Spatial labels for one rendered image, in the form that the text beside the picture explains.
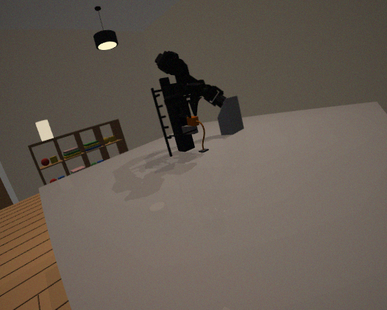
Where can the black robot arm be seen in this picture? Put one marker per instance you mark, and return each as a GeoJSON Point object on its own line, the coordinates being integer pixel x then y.
{"type": "Point", "coordinates": [170, 63]}

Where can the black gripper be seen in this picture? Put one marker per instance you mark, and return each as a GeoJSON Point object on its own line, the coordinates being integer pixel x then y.
{"type": "Point", "coordinates": [182, 100]}

